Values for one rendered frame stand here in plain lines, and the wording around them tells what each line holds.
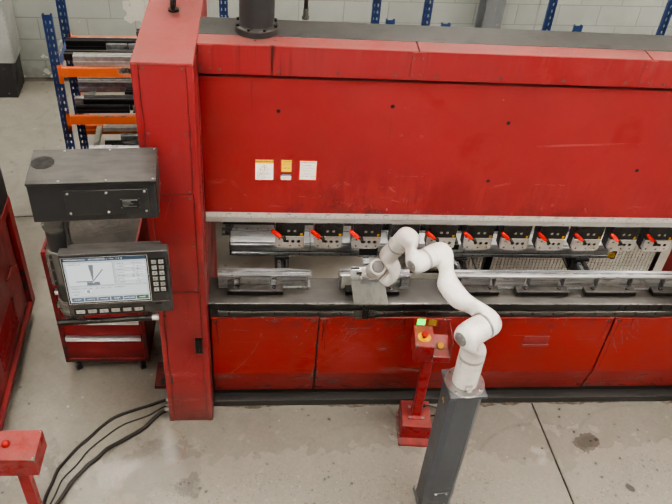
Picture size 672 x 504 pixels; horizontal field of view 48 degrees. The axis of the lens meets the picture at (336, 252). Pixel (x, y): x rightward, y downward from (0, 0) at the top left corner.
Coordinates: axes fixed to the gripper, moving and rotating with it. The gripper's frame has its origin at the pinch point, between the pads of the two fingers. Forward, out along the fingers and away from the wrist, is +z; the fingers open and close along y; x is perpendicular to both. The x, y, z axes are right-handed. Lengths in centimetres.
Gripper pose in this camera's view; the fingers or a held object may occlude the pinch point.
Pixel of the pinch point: (368, 275)
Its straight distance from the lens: 402.9
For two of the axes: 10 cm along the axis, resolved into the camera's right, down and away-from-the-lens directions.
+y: -10.0, -0.1, -1.0
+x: 0.1, 9.9, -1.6
